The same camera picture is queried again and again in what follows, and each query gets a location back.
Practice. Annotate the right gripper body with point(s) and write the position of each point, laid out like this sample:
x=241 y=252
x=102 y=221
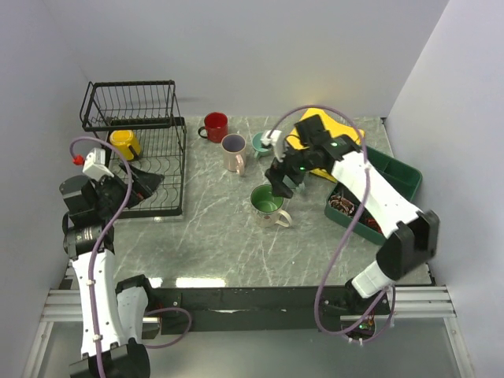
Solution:
x=294 y=161

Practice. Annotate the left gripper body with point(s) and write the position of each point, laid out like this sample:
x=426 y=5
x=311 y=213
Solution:
x=112 y=194

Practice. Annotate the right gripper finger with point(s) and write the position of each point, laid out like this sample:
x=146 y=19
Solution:
x=276 y=179
x=297 y=181

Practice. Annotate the floral mug green inside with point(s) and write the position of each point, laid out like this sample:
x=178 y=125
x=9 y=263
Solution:
x=268 y=209

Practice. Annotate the yellow enamel mug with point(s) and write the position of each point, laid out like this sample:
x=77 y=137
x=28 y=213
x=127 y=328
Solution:
x=127 y=143

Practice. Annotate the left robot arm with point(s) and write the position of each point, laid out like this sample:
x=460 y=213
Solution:
x=112 y=314

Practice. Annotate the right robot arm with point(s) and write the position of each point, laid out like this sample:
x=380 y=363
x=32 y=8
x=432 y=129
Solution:
x=411 y=235

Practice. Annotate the small teal cup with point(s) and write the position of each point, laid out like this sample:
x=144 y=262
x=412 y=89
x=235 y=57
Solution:
x=259 y=150

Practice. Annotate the yellow folded cloth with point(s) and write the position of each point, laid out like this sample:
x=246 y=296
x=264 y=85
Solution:
x=333 y=126

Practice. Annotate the pink mug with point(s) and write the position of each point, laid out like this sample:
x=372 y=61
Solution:
x=234 y=148

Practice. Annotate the red mug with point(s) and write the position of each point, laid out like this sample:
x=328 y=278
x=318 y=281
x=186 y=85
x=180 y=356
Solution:
x=215 y=127

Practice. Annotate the green compartment organizer box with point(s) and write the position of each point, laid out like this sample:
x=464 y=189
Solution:
x=341 y=205

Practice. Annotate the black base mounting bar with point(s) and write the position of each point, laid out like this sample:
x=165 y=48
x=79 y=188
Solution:
x=228 y=309

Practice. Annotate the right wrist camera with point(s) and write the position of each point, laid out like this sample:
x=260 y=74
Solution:
x=275 y=141

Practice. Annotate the black wire dish rack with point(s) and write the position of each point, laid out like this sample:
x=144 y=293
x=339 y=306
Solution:
x=150 y=110

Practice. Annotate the aluminium rail frame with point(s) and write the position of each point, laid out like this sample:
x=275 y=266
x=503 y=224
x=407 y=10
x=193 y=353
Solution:
x=412 y=302

